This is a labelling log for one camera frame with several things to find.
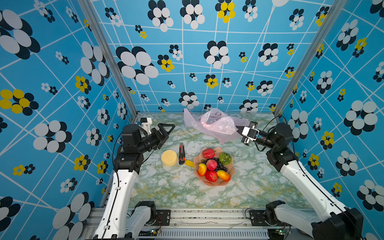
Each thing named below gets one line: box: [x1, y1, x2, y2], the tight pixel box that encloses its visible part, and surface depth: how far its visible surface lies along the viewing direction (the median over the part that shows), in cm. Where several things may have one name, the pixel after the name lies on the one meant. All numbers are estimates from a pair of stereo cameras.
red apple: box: [205, 170, 219, 183], surface depth 82 cm
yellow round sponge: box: [161, 149, 178, 167], surface depth 94 cm
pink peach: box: [206, 159, 218, 171], surface depth 82 cm
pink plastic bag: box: [183, 108, 250, 144], surface depth 63 cm
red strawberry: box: [202, 147, 216, 159], surface depth 90 cm
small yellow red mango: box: [198, 163, 207, 177], surface depth 83 cm
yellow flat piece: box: [184, 159, 195, 168], surface depth 94 cm
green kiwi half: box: [219, 152, 232, 166], surface depth 87 cm
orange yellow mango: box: [216, 170, 231, 182], surface depth 81 cm
